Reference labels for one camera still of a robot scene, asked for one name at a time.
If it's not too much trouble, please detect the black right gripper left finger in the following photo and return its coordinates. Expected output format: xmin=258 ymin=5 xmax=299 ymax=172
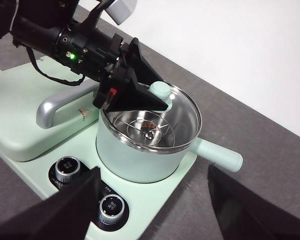
xmin=0 ymin=166 xmax=102 ymax=240

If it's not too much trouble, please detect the glass lid with green knob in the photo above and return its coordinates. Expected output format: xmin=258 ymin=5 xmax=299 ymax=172
xmin=99 ymin=81 xmax=203 ymax=154

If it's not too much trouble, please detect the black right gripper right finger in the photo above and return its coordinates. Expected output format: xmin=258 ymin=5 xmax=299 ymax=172
xmin=206 ymin=164 xmax=300 ymax=240

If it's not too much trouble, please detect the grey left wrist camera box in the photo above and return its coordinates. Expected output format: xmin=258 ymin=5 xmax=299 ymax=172
xmin=103 ymin=0 xmax=139 ymax=26

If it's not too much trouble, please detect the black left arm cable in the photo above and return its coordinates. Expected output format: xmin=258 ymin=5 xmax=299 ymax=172
xmin=25 ymin=46 xmax=87 ymax=87

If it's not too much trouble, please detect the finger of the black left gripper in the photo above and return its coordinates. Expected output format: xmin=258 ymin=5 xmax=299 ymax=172
xmin=108 ymin=75 xmax=170 ymax=112
xmin=126 ymin=37 xmax=165 ymax=86

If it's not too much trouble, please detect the green grill lid, silver handle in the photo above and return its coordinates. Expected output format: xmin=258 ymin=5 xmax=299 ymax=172
xmin=0 ymin=55 xmax=108 ymax=163

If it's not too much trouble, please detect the silver control knob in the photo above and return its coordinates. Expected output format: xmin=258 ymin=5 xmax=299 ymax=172
xmin=98 ymin=194 xmax=126 ymax=226
xmin=54 ymin=156 xmax=81 ymax=185

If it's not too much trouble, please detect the mint green cooker base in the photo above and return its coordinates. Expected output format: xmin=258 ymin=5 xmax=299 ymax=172
xmin=0 ymin=54 xmax=199 ymax=240

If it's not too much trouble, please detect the mint green pot with handle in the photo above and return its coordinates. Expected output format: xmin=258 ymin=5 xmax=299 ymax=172
xmin=95 ymin=109 xmax=244 ymax=183

